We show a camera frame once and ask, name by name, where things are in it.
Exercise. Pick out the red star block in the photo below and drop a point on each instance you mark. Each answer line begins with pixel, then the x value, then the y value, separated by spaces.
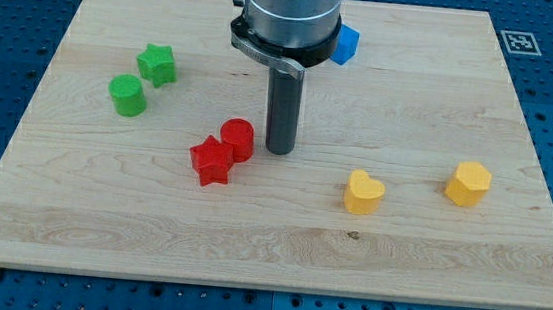
pixel 212 160

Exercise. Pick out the green star block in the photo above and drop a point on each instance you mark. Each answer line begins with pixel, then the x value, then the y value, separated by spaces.
pixel 156 64

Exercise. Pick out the red cylinder block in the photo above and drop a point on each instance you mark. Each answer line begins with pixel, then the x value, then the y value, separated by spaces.
pixel 239 134

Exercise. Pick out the blue block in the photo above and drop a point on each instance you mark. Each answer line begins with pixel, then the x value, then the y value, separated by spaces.
pixel 346 47

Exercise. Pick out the yellow hexagon block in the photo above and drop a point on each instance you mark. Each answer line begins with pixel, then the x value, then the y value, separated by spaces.
pixel 468 184

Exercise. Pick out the green cylinder block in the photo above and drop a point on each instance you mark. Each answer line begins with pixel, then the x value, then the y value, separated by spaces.
pixel 126 92

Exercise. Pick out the light wooden board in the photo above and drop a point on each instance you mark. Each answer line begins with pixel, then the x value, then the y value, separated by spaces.
pixel 84 190

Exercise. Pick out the white fiducial marker tag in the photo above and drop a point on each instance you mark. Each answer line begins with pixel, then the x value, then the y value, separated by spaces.
pixel 520 43

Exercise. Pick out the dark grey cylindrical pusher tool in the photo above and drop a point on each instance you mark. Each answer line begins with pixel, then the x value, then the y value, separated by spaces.
pixel 283 101

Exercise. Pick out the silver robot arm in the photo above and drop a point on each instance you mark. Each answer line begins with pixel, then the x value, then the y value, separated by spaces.
pixel 288 36

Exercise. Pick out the yellow heart block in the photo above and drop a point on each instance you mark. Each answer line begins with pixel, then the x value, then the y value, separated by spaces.
pixel 363 194

